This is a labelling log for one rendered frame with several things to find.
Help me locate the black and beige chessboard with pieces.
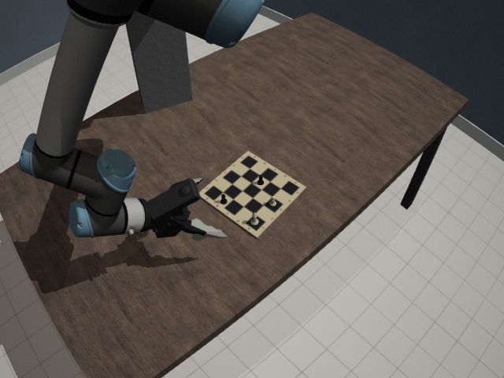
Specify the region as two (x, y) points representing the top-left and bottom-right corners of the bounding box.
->
(199, 151), (306, 238)

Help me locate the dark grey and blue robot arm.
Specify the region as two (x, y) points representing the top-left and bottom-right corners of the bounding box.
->
(19, 0), (265, 238)

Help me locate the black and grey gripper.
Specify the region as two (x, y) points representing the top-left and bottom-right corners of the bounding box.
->
(138, 198), (228, 241)

